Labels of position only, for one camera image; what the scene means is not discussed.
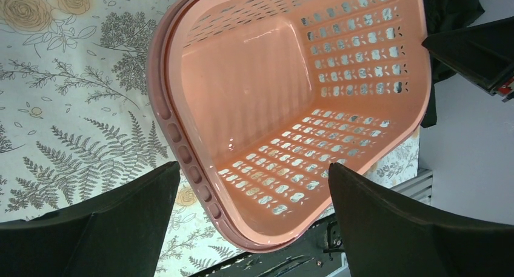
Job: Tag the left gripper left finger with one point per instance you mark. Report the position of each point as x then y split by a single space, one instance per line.
117 233

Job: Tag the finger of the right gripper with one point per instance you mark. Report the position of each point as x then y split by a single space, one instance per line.
483 54

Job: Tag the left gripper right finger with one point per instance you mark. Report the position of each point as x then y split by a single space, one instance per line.
385 233

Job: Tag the pink perforated plastic basket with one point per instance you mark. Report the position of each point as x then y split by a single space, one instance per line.
256 98

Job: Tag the black crumpled cloth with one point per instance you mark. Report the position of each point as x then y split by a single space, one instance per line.
443 16

